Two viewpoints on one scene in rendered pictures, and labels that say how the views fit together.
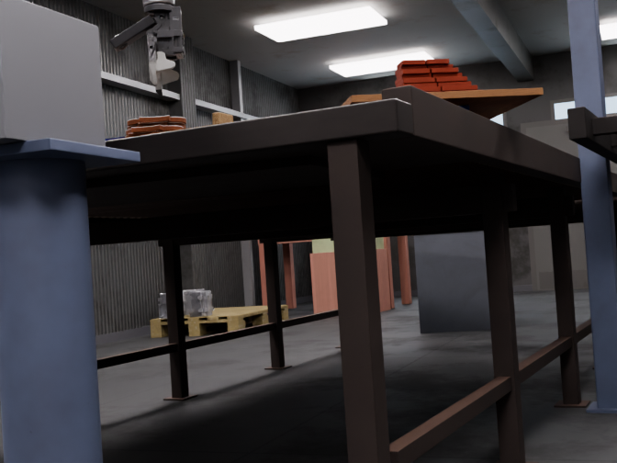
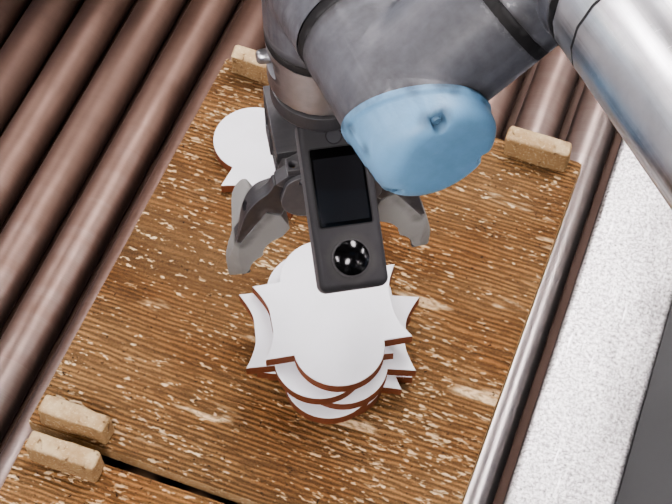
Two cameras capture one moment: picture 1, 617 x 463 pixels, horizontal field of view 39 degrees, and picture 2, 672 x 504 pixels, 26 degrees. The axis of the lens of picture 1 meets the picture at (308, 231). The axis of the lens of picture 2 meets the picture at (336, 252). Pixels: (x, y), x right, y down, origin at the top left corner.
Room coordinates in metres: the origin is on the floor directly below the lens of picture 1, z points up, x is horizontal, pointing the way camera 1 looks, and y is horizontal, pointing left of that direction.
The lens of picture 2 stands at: (2.09, 0.93, 2.00)
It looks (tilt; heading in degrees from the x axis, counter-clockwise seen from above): 57 degrees down; 264
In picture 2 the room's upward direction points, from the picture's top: straight up
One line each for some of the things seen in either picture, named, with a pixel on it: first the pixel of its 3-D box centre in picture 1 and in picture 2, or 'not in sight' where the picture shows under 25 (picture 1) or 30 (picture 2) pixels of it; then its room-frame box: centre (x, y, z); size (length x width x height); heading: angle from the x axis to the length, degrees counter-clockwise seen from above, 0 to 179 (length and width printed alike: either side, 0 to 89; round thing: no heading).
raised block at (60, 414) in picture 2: not in sight; (75, 419); (2.25, 0.39, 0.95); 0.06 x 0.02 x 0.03; 153
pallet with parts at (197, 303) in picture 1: (222, 308); not in sight; (8.34, 0.87, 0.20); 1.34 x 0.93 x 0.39; 159
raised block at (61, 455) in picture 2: not in sight; (65, 456); (2.25, 0.42, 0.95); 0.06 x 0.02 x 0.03; 155
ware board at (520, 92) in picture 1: (421, 111); not in sight; (2.42, -0.34, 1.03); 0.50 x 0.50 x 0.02; 8
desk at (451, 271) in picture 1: (461, 276); not in sight; (7.29, -1.25, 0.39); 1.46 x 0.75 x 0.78; 171
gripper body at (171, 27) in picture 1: (163, 33); (322, 124); (2.04, 0.31, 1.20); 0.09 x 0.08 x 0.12; 94
